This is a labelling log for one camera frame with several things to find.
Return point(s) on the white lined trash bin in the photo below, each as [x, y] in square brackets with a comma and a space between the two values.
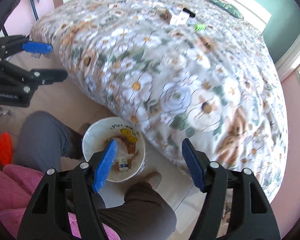
[118, 140]

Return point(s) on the beige wooden headboard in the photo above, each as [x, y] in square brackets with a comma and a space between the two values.
[252, 12]

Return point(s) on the small bright green toy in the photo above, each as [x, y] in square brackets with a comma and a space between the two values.
[199, 27]

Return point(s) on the small blue white packet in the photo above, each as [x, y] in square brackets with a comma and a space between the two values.
[123, 165]

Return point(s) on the cream curtain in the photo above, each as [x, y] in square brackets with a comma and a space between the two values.
[290, 61]

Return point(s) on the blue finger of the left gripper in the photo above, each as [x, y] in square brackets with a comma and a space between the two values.
[10, 45]
[14, 77]

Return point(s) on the white medicine box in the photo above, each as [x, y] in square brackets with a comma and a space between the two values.
[177, 18]

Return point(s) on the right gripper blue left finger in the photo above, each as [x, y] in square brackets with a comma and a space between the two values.
[46, 216]

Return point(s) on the black foam cylinder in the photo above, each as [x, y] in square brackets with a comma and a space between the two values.
[191, 14]

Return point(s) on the orange round object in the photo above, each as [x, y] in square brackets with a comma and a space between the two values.
[6, 149]

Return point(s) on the floral bed quilt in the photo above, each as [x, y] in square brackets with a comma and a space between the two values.
[218, 87]

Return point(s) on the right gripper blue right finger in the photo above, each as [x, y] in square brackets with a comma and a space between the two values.
[251, 216]

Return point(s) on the green leaf pillow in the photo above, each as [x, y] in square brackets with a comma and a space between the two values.
[228, 7]

